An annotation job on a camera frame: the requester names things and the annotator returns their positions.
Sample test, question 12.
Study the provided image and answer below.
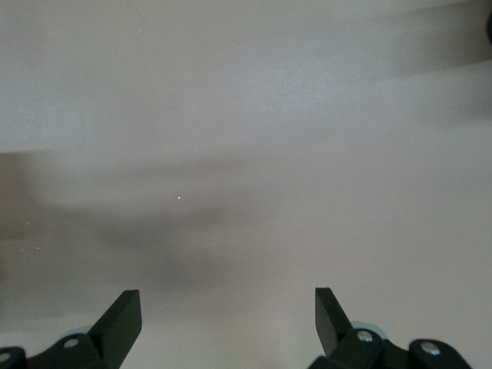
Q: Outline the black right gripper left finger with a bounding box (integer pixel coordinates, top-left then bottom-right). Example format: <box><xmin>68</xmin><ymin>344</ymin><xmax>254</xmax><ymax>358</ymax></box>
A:
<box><xmin>0</xmin><ymin>289</ymin><xmax>144</xmax><ymax>369</ymax></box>

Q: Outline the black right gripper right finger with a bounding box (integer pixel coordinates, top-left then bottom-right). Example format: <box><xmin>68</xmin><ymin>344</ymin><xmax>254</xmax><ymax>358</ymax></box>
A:
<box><xmin>307</xmin><ymin>286</ymin><xmax>474</xmax><ymax>369</ymax></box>

